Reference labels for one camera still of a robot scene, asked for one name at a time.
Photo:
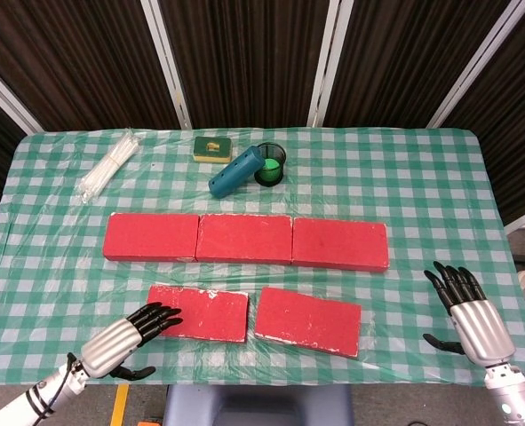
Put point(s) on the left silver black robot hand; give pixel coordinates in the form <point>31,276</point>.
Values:
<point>108,344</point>

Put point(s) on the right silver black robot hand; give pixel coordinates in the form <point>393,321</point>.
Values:
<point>484,328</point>

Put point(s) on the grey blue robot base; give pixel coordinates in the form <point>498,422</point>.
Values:
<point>257,408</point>

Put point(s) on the yellow floor tape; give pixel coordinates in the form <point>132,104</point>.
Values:
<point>120,406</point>

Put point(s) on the orange object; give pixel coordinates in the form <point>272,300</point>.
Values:
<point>151,422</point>

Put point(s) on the bag of white straws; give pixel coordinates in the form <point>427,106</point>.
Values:
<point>106,168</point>

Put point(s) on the green white checkered tablecloth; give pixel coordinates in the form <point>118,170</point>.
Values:
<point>377,177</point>

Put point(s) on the teal cylinder with holes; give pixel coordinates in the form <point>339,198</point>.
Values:
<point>235,173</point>

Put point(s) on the green yellow sponge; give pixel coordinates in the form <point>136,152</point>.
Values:
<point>212,150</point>

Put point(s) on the green object inside cup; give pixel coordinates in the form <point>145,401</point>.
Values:
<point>271,171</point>

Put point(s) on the black mesh cup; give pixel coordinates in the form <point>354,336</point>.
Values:
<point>276,153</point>

